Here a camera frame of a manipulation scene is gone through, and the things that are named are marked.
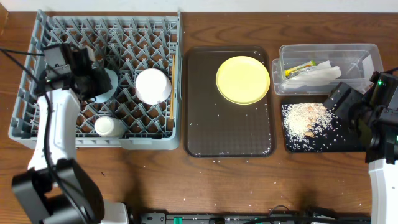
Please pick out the yellow round plate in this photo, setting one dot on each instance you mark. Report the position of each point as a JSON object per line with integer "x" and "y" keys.
{"x": 243, "y": 80}

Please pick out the pile of rice scraps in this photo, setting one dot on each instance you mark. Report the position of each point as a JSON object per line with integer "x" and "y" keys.
{"x": 306, "y": 119}

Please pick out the green orange snack wrapper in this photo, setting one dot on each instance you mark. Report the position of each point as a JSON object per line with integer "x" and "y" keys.
{"x": 287, "y": 72}

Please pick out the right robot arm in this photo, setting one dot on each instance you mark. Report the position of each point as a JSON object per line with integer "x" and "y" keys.
{"x": 381, "y": 153}

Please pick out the light blue bowl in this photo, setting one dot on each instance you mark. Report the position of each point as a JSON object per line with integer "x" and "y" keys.
{"x": 114, "y": 84}

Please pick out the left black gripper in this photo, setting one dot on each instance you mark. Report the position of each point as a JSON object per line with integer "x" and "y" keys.
{"x": 101, "y": 83}

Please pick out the dark brown serving tray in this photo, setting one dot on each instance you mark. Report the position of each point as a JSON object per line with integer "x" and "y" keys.
{"x": 214, "y": 126}

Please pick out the white pink bowl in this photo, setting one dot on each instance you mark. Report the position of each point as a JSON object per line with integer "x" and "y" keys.
{"x": 153, "y": 86}

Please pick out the white plastic cup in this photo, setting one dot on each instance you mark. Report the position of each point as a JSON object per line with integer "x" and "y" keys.
{"x": 107, "y": 126}

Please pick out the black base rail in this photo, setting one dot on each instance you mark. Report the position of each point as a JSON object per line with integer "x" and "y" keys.
{"x": 278, "y": 214}

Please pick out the black flat tray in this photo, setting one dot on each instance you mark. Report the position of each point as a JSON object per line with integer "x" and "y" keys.
{"x": 323, "y": 140}

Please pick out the clear plastic waste bin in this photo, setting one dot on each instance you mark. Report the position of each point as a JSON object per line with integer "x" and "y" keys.
{"x": 357, "y": 63}

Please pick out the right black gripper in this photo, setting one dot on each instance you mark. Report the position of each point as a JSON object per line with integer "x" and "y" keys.
{"x": 353, "y": 96}

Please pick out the white crumpled napkin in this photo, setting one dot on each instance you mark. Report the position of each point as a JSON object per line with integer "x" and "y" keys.
{"x": 321, "y": 74}

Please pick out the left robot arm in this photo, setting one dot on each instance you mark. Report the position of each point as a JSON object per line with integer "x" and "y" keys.
{"x": 55, "y": 188}

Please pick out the grey plastic dishwasher rack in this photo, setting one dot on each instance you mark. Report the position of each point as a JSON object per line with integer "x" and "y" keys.
{"x": 127, "y": 45}

